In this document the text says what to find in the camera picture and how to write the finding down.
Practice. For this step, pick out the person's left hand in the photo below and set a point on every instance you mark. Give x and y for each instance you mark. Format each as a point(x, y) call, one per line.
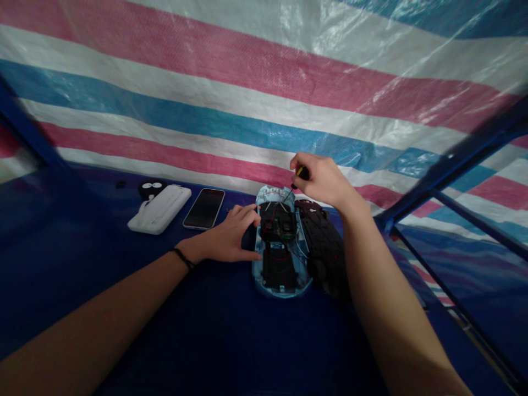
point(225, 239)

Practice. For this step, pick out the person's right hand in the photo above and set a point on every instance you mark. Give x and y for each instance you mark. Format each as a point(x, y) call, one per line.
point(321, 181)

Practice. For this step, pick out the person's right fingers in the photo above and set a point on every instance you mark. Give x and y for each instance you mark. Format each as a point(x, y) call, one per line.
point(300, 168)

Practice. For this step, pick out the black yellow screwdriver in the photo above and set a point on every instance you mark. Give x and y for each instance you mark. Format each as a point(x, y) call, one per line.
point(300, 175)

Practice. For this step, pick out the light blue toy car body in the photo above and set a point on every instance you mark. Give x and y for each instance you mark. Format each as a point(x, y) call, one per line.
point(280, 247)

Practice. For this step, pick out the striped tarpaulin sheet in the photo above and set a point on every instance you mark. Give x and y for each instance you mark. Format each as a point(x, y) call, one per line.
point(264, 95)

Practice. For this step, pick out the black toy car chassis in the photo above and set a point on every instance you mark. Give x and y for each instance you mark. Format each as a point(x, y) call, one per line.
point(324, 247)

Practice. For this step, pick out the smartphone with pink case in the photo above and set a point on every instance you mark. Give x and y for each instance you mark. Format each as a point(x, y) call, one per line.
point(204, 208)

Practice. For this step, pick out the white power bank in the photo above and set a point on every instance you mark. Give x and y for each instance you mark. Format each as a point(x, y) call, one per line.
point(159, 208)

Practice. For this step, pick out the black round googly-eyed toy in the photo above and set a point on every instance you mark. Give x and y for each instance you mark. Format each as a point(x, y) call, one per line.
point(151, 189)

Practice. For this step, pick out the blue metal frame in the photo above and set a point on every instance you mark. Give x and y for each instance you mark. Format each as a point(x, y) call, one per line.
point(453, 198)

